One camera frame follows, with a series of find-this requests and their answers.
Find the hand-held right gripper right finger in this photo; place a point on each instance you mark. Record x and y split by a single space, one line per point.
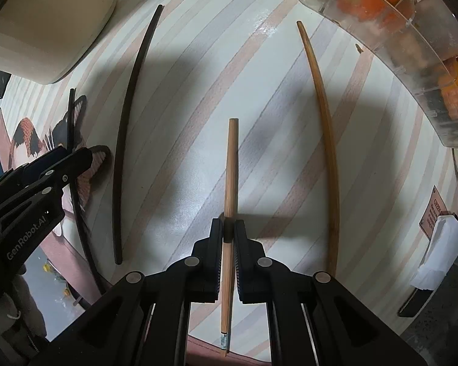
244 267

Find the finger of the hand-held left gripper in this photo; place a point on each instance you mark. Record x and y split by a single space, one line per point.
74 164
42 162

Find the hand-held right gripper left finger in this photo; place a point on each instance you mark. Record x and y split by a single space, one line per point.
213 259

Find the black chopstick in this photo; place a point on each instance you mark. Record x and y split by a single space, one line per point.
72 114
117 198

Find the light chopstick with patterned end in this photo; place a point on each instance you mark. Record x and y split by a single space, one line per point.
232 160

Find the brown bamboo chopstick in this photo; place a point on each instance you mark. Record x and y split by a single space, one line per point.
332 198

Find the cream ribbed chopstick holder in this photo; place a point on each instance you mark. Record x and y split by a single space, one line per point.
49 19

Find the small brown card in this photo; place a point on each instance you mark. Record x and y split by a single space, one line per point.
433 213

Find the white paper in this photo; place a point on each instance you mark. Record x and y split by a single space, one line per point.
441 251

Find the clear plastic organizer bin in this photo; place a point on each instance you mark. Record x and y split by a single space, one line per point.
416 57

